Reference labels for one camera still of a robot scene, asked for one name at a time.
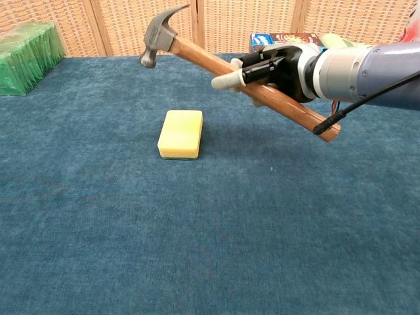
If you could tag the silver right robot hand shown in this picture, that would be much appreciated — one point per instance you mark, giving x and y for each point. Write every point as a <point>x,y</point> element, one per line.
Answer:
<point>292,72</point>

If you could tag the yellow sponge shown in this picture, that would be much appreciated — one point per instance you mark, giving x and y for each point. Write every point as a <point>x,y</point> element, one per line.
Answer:
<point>180,134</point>

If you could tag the wicker folding screen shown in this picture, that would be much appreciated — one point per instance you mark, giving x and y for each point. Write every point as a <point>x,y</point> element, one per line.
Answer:
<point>229,23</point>

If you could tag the green packet stack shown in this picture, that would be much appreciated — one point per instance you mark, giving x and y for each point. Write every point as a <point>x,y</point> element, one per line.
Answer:
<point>26,59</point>

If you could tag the blue pink Oreo box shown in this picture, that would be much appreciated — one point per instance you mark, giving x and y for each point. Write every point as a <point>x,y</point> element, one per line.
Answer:
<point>260,40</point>

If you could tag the blue table cloth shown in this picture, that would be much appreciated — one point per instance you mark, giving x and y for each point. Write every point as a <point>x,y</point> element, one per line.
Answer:
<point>164,229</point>

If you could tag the brown snack box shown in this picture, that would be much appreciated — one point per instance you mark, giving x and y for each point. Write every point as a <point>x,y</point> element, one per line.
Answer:
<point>295,37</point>

